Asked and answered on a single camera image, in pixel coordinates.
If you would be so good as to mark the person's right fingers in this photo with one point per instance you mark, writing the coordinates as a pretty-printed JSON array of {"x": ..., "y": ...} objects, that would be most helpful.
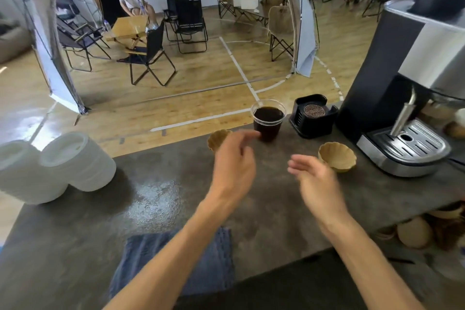
[{"x": 299, "y": 165}]

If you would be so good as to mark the round beige filter stack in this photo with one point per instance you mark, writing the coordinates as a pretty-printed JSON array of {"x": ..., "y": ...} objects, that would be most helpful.
[{"x": 414, "y": 232}]

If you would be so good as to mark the small waffle bowl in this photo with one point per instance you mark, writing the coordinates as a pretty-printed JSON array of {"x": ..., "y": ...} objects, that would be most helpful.
[{"x": 217, "y": 139}]

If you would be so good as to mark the wooden folding table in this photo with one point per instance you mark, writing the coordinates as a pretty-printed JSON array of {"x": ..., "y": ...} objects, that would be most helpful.
[{"x": 129, "y": 28}]

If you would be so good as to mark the person's left forearm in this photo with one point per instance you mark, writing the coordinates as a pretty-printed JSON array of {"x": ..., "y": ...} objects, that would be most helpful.
[{"x": 170, "y": 262}]

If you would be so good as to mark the person's left fingers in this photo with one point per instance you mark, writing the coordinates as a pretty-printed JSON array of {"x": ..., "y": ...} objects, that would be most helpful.
[{"x": 244, "y": 136}]

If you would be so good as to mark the clear plastic cup of coffee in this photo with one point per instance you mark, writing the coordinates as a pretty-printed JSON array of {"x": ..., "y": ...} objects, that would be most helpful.
[{"x": 268, "y": 121}]

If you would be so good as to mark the silver tent canopy leg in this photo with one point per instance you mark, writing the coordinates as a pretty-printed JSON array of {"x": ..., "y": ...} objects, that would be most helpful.
[
  {"x": 303, "y": 19},
  {"x": 51, "y": 37}
]

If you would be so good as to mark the person's right hand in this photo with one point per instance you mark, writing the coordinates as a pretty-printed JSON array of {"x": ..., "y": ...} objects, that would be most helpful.
[{"x": 321, "y": 190}]

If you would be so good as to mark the black tamper holder box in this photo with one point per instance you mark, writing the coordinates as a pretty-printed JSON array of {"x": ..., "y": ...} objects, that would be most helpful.
[{"x": 313, "y": 117}]

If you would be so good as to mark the black and silver espresso machine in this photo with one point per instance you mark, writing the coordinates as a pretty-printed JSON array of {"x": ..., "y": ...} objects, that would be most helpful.
[{"x": 385, "y": 77}]

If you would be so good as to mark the blue cloth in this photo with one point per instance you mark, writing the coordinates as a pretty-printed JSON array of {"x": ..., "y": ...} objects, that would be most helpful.
[{"x": 210, "y": 266}]

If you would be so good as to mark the low table with white boxes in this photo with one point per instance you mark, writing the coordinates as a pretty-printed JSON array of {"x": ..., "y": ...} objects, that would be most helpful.
[{"x": 249, "y": 6}]

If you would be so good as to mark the person's left hand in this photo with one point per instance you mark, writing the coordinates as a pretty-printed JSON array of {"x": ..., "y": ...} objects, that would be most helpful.
[{"x": 232, "y": 171}]

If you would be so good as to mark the person's right forearm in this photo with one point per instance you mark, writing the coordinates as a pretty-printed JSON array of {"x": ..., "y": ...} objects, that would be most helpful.
[{"x": 367, "y": 266}]

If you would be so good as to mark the stack of white lids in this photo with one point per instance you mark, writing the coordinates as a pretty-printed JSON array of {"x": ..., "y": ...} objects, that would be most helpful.
[
  {"x": 80, "y": 162},
  {"x": 25, "y": 175}
]

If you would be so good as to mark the wide scalloped waffle bowl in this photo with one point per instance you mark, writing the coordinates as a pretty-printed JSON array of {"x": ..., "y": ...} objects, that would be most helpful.
[{"x": 338, "y": 157}]

